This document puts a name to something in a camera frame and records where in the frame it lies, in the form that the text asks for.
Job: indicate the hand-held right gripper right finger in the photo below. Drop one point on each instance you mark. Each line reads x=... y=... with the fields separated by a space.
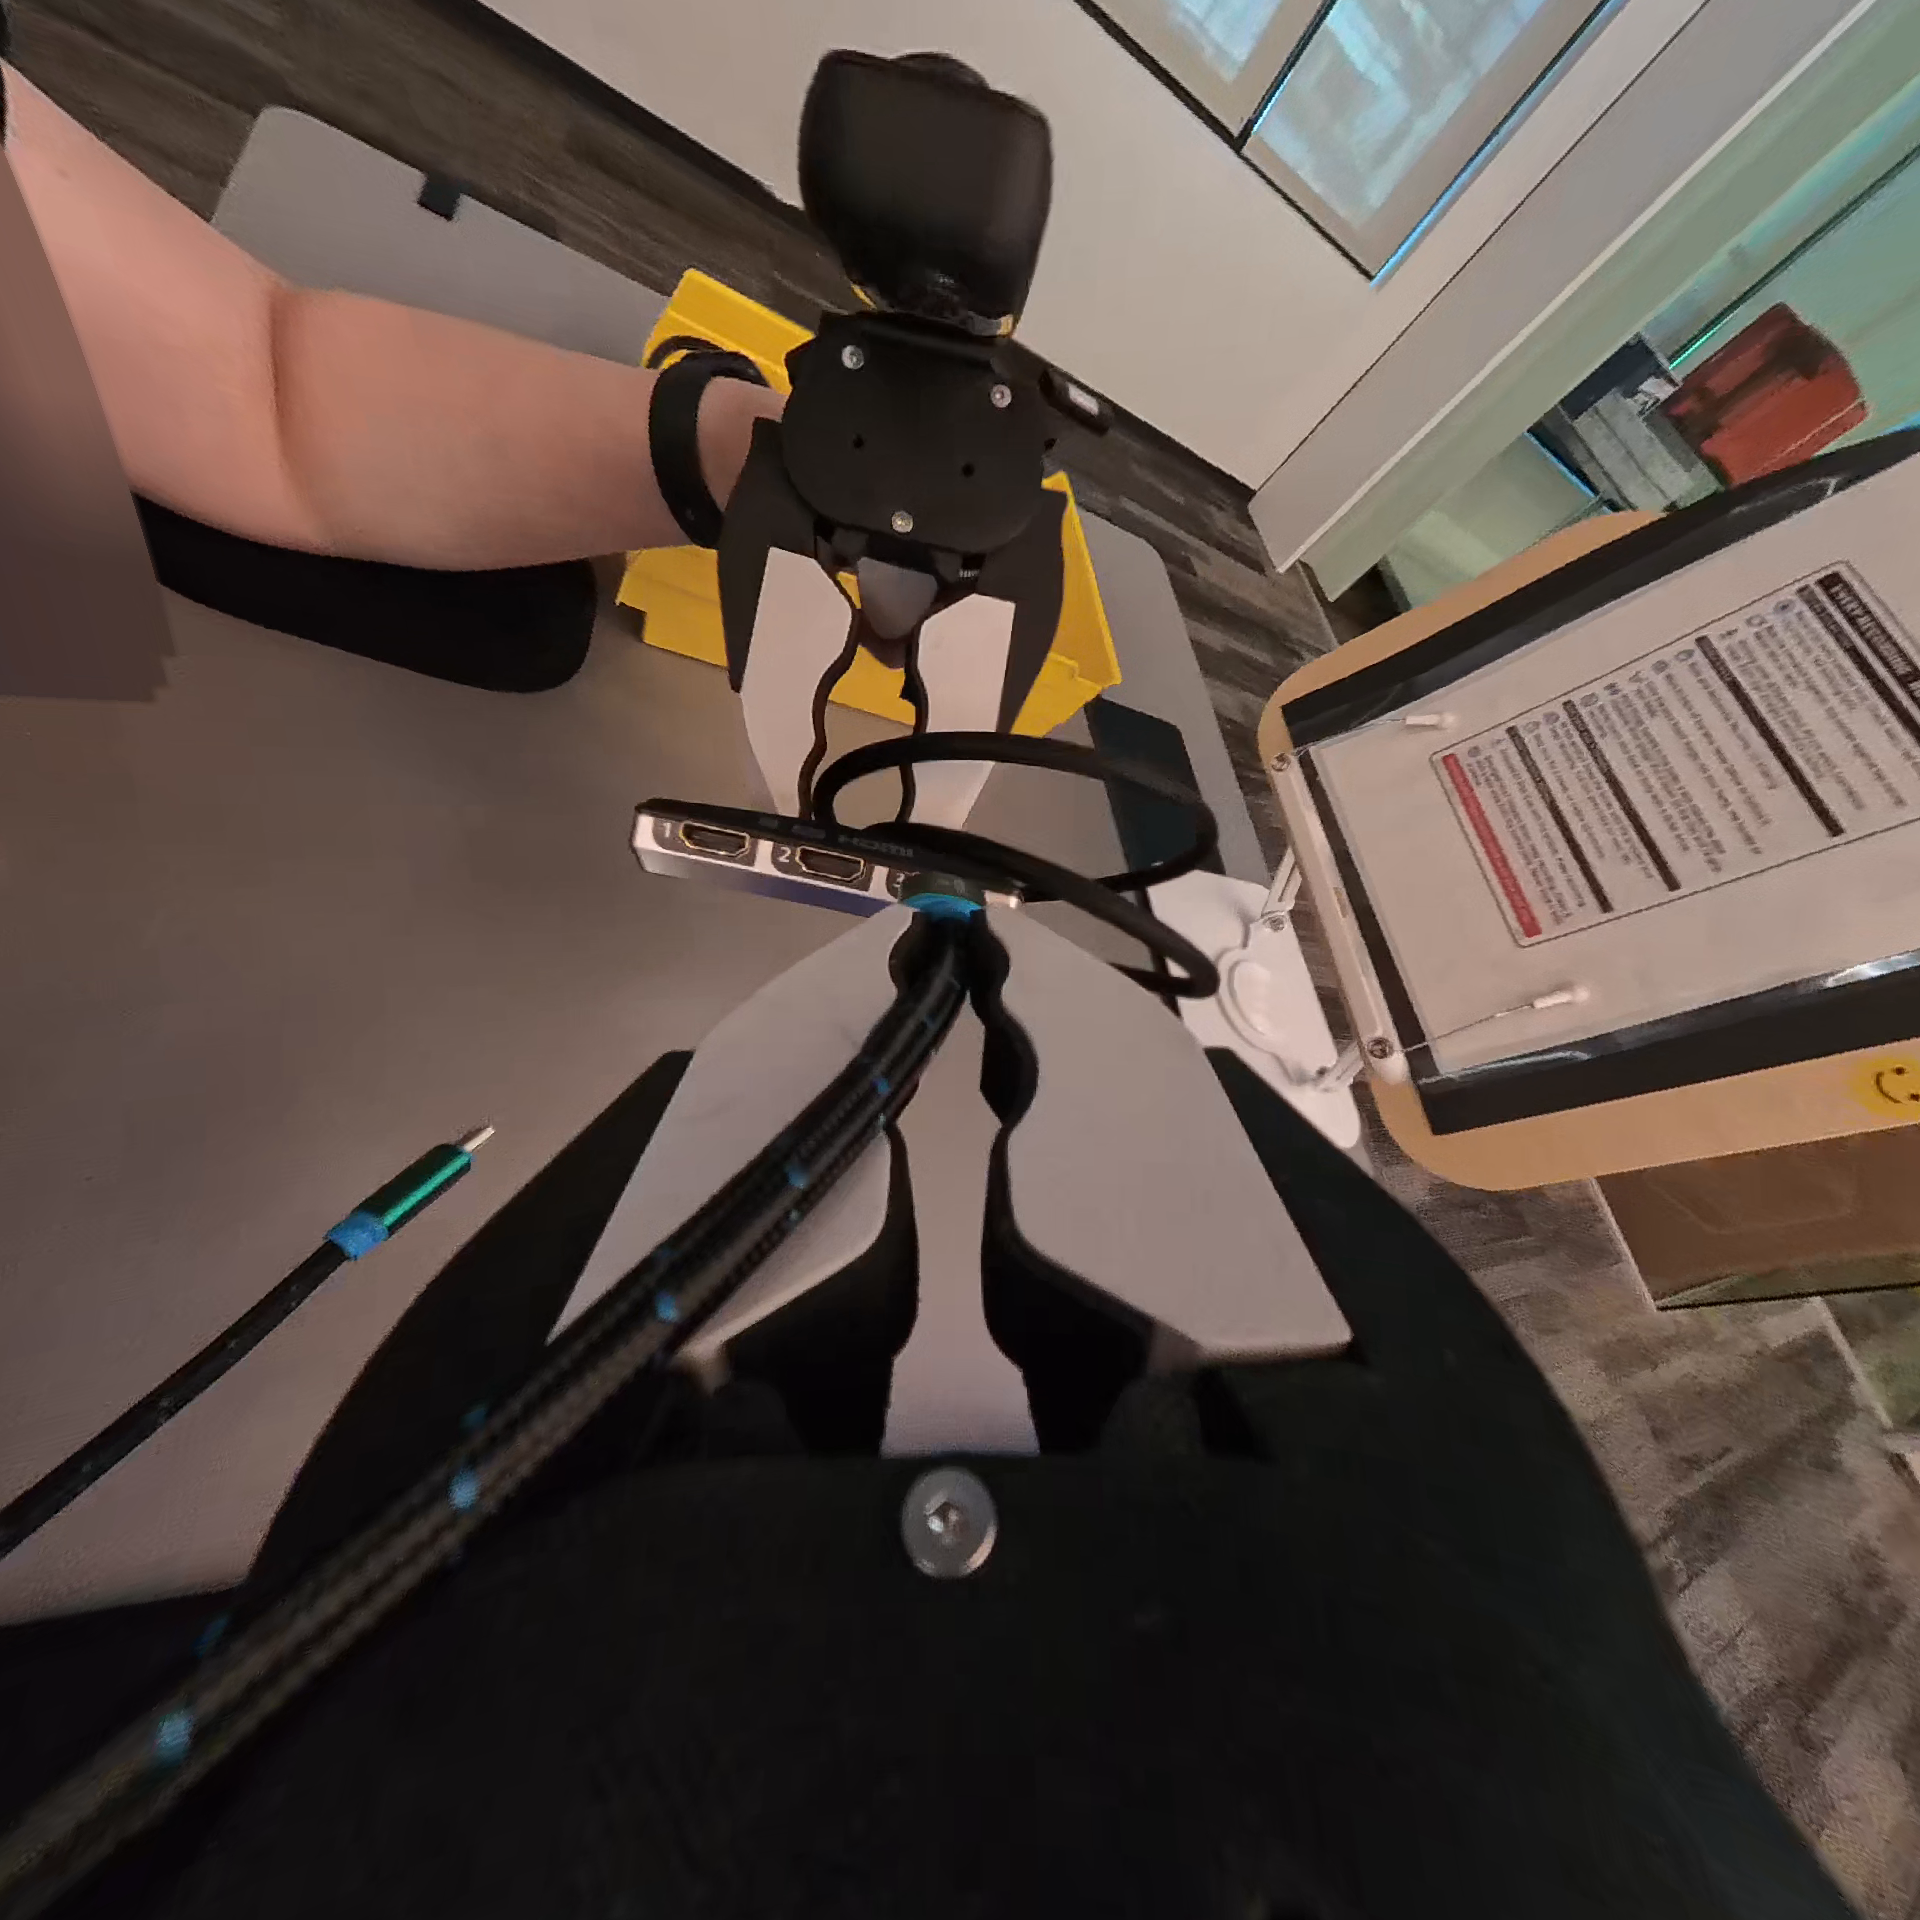
x=1171 y=1185

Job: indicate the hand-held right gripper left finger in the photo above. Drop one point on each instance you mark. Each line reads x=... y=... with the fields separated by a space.
x=704 y=1185

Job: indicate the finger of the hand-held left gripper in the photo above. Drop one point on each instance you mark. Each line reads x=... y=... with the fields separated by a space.
x=968 y=675
x=789 y=675

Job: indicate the person's left forearm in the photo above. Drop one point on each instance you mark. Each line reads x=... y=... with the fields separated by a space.
x=374 y=420

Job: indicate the yellow plastic bin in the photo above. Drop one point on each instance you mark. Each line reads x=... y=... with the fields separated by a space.
x=669 y=609

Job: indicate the white plastic sign stand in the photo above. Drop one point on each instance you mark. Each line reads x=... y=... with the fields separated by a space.
x=1269 y=991

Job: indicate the black wristband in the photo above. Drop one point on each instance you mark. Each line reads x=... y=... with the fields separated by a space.
x=675 y=451

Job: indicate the large window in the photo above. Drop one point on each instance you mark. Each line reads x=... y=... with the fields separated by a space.
x=1394 y=121

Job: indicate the cardboard box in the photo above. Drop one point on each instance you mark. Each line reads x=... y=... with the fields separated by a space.
x=1771 y=1223

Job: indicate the framed instruction sheet sign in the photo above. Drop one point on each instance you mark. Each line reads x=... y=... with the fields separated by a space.
x=1651 y=781

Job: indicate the red box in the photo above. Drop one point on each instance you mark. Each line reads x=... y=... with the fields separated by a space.
x=1771 y=399

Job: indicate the black wall outlet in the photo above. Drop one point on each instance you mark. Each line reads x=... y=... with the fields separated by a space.
x=1083 y=409

